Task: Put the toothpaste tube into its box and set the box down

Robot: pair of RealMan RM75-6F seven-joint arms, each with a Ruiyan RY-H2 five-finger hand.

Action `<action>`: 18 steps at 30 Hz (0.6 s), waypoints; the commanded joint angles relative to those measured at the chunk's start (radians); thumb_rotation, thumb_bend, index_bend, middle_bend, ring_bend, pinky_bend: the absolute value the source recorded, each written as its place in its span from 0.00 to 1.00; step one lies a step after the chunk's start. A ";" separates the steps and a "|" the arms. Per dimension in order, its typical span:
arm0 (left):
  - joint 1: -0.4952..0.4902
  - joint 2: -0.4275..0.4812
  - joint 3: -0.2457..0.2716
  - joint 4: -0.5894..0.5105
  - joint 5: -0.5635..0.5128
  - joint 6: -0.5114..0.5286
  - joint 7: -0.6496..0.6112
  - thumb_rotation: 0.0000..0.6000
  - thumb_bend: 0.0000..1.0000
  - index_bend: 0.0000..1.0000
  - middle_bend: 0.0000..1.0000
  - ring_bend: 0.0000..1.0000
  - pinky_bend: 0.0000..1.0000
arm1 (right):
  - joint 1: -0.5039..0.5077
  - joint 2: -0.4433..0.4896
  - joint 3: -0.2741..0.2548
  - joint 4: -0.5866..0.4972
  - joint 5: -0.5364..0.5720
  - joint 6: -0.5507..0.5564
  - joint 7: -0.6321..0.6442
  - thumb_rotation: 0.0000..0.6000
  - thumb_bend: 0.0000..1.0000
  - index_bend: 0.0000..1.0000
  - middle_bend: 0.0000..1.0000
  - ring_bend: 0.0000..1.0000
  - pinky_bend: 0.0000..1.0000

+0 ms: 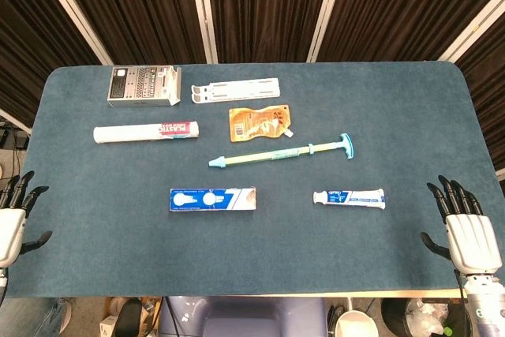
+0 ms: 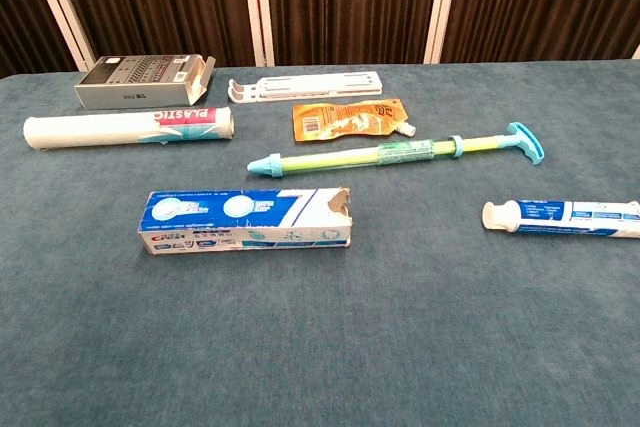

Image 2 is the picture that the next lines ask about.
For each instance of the white plastic wrap roll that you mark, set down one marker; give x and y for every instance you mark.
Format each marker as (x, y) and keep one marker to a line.
(90, 129)

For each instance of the grey open cardboard box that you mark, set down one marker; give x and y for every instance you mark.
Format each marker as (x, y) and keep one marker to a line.
(130, 92)

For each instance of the blue green toy pump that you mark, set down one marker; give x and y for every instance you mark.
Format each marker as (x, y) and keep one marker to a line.
(400, 153)

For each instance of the orange spout pouch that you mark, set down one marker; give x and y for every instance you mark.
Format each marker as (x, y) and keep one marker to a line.
(345, 119)

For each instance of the teal felt table cover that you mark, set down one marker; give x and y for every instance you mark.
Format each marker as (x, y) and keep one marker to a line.
(350, 347)

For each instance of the white blue toothpaste tube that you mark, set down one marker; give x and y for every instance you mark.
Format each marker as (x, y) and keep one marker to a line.
(550, 217)

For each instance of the white folding plastic stand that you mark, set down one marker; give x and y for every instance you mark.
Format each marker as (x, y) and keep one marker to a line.
(310, 84)

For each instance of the blue white toothpaste box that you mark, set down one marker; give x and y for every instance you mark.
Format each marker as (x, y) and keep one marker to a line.
(225, 217)

